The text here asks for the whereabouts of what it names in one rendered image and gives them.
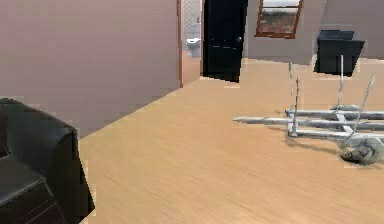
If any white toilet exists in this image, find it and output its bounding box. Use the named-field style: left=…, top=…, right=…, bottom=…
left=186, top=37, right=202, bottom=58

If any black room door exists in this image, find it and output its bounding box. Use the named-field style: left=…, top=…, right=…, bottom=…
left=202, top=0, right=249, bottom=84

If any brown framed window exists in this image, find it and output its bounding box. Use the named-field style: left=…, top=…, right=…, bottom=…
left=254, top=0, right=304, bottom=40

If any black cabinet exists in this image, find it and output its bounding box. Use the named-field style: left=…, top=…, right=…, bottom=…
left=313, top=29, right=366, bottom=77

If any black leather armchair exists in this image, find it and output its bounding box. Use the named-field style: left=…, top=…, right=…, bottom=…
left=0, top=97, right=96, bottom=224

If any grey crumpled cloth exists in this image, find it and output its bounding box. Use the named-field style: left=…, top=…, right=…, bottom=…
left=338, top=133, right=384, bottom=166

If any grey metal frame rack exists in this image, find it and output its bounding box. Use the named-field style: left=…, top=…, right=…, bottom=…
left=232, top=54, right=384, bottom=141

